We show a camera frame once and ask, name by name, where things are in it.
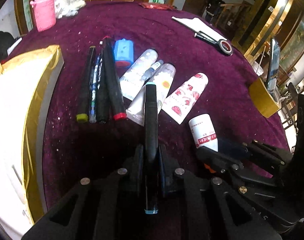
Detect black marker red caps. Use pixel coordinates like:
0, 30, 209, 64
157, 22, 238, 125
101, 36, 127, 120

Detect white paper sheet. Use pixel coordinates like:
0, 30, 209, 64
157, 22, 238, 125
171, 17, 227, 42

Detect white tube pale flower print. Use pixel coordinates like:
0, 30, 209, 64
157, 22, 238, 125
119, 49, 158, 101

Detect smartphone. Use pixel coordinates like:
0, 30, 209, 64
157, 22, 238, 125
265, 38, 281, 98

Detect purple velvet tablecloth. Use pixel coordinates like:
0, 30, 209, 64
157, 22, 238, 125
2, 0, 296, 213

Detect black marker blue caps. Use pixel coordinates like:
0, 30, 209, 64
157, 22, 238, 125
144, 82, 159, 214

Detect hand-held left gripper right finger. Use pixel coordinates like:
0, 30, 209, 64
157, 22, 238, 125
158, 145, 280, 240

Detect red foil packet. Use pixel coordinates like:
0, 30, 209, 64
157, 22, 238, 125
138, 2, 175, 12

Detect silver tube daisy print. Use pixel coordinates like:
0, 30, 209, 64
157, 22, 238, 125
126, 63, 176, 127

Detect black sofa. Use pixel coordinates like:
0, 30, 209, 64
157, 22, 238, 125
0, 31, 15, 65

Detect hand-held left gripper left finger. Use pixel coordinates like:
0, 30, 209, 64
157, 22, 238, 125
22, 144, 145, 240

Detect slim silver tube black cap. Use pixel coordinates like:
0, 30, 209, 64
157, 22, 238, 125
141, 59, 165, 82

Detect blue battery pack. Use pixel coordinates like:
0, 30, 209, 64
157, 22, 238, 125
113, 38, 134, 68

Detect blue pen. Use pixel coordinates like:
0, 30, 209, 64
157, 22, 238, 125
89, 52, 104, 123

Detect black marker yellow caps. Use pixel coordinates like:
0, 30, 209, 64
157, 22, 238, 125
76, 46, 97, 124

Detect yellow tape roll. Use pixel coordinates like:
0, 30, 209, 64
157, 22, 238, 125
249, 76, 282, 118

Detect black tape roll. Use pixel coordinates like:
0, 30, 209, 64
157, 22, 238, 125
215, 39, 234, 56

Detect white bottle orange cap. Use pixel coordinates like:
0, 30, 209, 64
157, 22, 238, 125
188, 114, 218, 153

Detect white tube red flower print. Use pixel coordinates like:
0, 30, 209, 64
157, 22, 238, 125
162, 72, 208, 125

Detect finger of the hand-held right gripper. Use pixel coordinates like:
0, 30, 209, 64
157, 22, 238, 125
195, 146, 278, 196
220, 139, 293, 178

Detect white box gold tape rim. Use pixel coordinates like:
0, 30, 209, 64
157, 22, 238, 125
0, 45, 65, 240

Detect plain black marker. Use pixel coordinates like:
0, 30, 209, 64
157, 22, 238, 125
96, 55, 110, 124

